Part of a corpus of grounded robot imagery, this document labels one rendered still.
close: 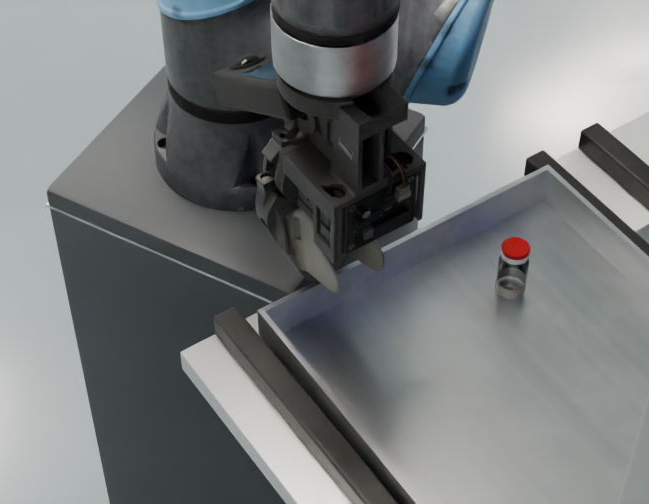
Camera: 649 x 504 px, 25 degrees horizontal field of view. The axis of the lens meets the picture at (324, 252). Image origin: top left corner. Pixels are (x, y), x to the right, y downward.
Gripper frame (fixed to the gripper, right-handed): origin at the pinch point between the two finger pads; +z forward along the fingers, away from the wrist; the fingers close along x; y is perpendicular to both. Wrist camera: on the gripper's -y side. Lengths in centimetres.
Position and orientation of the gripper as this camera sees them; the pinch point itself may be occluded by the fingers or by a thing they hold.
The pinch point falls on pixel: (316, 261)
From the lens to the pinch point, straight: 103.8
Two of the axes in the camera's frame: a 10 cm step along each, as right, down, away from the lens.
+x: 8.3, -4.2, 3.8
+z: 0.0, 6.7, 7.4
